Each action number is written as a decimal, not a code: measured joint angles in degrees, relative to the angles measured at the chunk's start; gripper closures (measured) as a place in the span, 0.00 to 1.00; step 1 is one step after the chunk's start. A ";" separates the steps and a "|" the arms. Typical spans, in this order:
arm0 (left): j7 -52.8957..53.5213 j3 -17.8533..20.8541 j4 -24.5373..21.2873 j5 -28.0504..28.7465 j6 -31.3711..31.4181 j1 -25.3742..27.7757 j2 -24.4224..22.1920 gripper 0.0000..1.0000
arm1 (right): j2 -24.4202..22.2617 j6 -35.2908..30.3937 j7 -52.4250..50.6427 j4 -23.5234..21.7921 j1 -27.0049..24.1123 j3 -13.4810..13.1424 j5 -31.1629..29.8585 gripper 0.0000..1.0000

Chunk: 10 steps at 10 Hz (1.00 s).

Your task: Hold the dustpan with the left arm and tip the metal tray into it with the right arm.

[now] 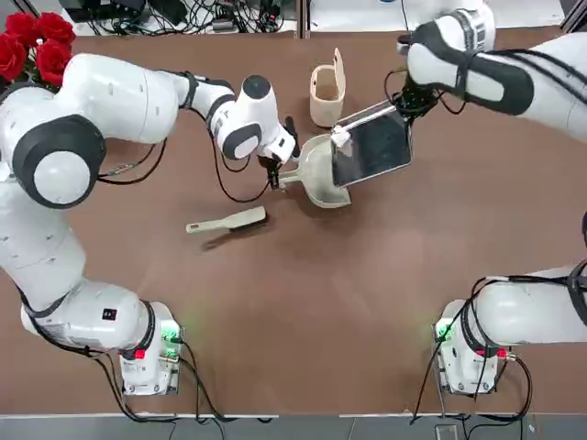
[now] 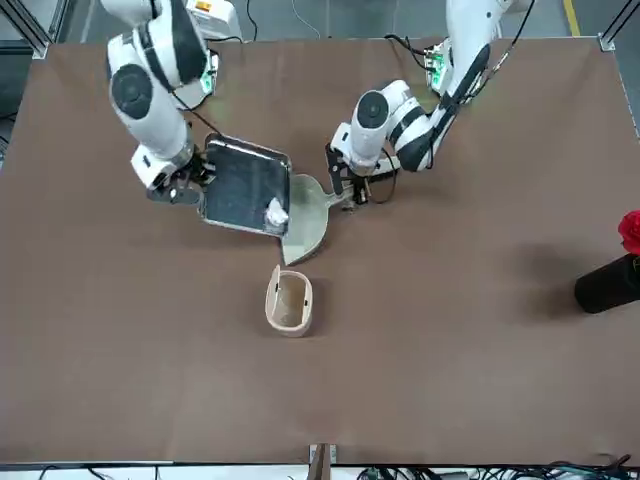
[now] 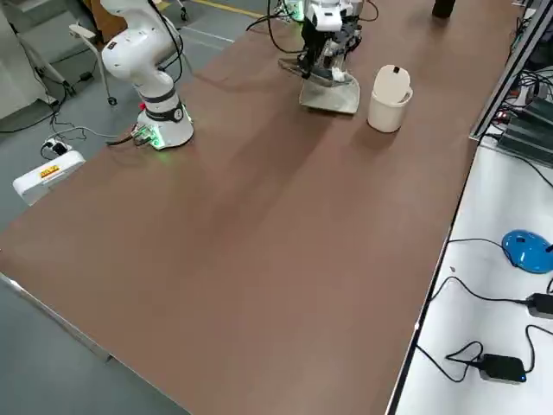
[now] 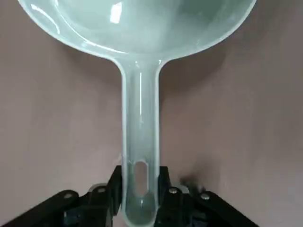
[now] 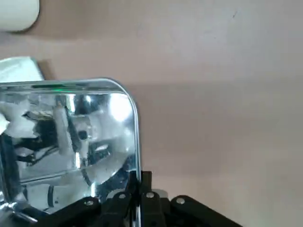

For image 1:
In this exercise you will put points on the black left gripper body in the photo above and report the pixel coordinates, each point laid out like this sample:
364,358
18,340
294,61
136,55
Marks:
270,161

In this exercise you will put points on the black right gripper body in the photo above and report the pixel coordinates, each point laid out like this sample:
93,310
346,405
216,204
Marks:
415,101

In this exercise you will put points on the beige plastic dustpan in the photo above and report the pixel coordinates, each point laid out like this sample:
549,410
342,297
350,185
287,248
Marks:
321,183

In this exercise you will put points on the metal tray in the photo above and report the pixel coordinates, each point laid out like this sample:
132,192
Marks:
371,146

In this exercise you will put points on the white paper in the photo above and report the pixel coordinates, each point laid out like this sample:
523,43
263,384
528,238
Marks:
340,136

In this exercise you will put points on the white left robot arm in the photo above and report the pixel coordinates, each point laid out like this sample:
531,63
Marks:
114,101

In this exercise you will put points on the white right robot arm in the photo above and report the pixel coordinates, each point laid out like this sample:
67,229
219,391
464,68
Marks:
435,59

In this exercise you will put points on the beige hand brush black bristles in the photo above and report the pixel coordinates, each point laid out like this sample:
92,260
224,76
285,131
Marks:
229,222

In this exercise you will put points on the white desk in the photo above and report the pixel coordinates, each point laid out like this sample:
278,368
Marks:
348,14

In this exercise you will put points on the red rose bouquet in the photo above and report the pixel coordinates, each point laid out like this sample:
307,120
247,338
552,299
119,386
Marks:
50,59

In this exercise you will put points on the aluminium post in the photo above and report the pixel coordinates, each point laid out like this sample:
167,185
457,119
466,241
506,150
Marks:
303,18

